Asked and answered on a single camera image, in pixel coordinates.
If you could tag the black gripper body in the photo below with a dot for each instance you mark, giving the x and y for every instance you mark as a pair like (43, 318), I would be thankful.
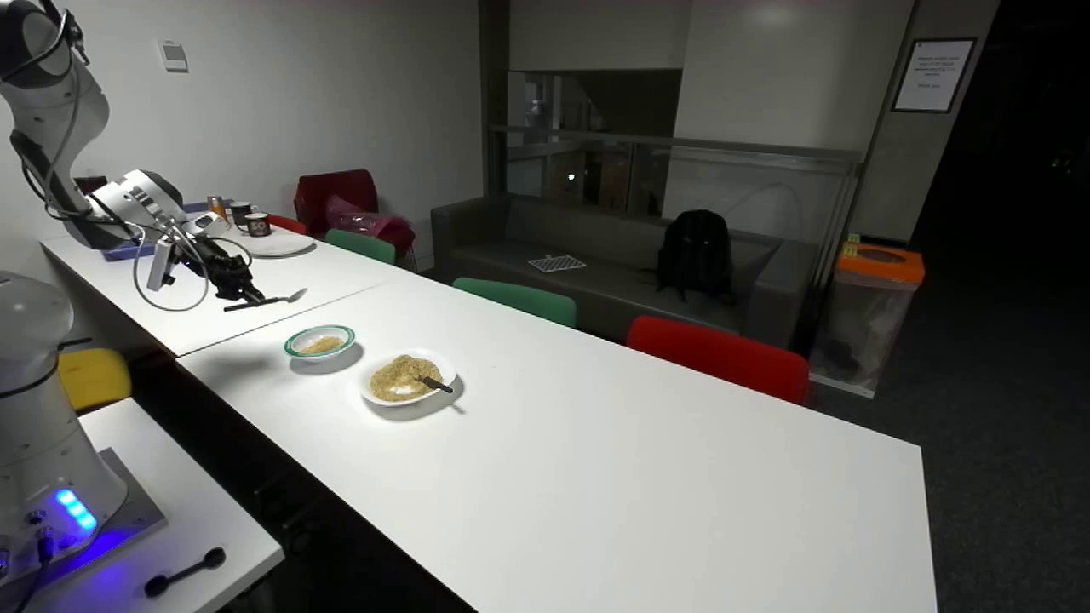
(208, 256)

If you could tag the green rimmed white bowl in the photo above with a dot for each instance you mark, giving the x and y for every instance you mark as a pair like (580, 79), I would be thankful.
(321, 343)

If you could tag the dry rice pile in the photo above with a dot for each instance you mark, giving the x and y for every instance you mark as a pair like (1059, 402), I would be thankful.
(321, 343)
(396, 375)

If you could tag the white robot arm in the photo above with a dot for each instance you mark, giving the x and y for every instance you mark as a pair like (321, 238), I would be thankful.
(55, 104)

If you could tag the dark mug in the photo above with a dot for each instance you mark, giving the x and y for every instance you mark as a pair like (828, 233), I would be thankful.
(252, 223)

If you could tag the green chair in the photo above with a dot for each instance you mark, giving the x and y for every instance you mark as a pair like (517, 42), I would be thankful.
(362, 242)
(523, 299)

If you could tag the dark red armchair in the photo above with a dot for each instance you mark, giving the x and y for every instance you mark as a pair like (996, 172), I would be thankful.
(342, 200)

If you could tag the yellow chair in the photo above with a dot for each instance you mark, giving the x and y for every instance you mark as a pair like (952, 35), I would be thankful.
(94, 375)

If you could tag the black dumbbell shaped tool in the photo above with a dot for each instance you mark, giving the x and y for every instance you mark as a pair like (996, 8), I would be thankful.
(181, 574)

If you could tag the paper sheet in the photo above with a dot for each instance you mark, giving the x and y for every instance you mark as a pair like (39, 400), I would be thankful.
(555, 264)

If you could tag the grey sofa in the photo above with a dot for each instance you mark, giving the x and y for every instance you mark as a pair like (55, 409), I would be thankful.
(590, 256)

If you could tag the black backpack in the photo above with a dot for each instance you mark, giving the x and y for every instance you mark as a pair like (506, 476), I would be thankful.
(694, 256)

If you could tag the red chair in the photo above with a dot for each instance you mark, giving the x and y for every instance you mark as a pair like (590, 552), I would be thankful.
(725, 355)

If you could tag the glass railing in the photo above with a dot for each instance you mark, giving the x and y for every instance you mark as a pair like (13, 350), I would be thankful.
(771, 182)

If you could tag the orange lidded bin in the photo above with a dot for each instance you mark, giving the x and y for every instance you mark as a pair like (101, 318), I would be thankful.
(869, 312)

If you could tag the small wall sign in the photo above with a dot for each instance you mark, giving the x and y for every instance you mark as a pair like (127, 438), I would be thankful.
(176, 56)

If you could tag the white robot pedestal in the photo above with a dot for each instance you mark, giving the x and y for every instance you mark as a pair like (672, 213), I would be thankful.
(39, 456)

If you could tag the framed wall notice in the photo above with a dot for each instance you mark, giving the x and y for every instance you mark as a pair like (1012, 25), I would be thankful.
(934, 74)

